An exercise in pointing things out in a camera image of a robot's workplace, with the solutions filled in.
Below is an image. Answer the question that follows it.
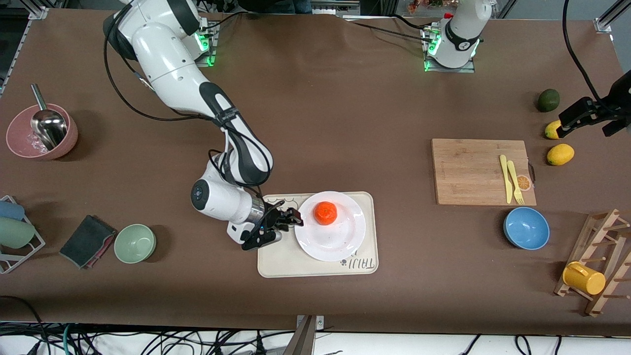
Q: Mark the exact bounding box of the orange fruit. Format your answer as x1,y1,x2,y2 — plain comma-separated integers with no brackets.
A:
314,201,339,226

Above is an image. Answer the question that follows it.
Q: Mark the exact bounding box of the wooden mug rack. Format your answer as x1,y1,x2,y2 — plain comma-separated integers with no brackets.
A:
553,209,631,317

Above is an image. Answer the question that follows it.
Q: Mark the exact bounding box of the cream bear print tray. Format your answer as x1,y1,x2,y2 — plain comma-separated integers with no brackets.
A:
257,191,379,279

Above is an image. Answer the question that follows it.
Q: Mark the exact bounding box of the standing person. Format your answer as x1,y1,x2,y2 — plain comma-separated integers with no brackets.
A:
237,0,312,14

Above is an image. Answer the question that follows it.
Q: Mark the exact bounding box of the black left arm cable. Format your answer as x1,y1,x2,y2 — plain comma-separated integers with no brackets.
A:
562,0,603,102

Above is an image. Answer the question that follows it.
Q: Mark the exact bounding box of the grey metal camera mount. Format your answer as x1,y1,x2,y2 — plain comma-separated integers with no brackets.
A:
291,315,326,355

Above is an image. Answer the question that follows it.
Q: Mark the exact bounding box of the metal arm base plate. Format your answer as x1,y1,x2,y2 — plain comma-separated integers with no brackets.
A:
192,20,217,67
423,27,476,73

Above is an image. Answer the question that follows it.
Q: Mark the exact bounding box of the white round plate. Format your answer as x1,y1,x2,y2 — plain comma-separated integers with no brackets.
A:
294,191,367,262

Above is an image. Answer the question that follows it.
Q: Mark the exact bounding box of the dark green avocado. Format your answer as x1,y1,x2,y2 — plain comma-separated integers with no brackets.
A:
536,88,561,113

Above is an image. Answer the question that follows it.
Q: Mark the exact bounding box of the wooden cutting board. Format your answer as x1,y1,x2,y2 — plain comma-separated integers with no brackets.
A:
431,138,537,206

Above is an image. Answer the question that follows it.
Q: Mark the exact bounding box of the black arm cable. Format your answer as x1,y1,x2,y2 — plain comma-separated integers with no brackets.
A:
103,20,286,232
562,0,603,102

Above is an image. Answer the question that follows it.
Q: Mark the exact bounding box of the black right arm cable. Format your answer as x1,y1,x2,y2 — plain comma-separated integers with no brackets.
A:
103,20,286,232

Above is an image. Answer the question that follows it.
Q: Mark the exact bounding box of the yellow plastic knife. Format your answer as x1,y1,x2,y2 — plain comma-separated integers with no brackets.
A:
499,154,514,204

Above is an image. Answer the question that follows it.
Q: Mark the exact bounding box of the white wire cup rack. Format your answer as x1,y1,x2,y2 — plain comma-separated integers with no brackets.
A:
0,195,46,275

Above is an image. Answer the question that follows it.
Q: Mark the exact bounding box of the yellow mug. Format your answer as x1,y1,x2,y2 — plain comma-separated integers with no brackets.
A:
562,261,607,296

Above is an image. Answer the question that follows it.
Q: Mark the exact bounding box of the aluminium frame profile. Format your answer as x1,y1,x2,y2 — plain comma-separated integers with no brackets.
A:
594,0,631,33

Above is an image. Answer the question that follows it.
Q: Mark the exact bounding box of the pink bowl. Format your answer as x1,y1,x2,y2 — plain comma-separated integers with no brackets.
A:
6,103,79,161

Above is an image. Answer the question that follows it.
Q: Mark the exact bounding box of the pink folded cloth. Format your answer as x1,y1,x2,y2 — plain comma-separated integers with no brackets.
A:
84,232,117,270

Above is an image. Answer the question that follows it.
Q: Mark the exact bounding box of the pale green cup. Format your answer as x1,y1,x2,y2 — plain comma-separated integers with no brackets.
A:
0,217,36,249

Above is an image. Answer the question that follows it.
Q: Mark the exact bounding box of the pale green bowl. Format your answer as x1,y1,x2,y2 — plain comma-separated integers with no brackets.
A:
113,224,157,265

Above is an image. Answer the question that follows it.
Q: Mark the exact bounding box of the pale blue cup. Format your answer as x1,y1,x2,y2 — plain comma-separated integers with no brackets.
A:
0,201,25,221

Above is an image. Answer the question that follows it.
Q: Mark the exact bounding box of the dark grey folded cloth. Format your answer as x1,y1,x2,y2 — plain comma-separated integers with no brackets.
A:
59,214,116,269

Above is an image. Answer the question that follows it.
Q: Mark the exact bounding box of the yellow plastic fork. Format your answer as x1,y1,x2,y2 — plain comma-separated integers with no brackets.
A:
507,160,525,206

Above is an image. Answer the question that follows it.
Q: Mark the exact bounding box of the blue bowl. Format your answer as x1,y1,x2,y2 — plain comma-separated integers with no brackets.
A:
503,207,551,250

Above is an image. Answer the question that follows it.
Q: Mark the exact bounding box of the shiny metal scoop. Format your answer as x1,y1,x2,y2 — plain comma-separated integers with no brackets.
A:
31,83,69,151

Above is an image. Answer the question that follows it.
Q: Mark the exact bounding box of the black cable on table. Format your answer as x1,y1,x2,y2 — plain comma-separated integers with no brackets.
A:
344,15,434,45
197,11,243,31

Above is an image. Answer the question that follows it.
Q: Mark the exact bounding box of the colourful toy pile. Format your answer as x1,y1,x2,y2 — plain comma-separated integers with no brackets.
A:
405,0,447,13

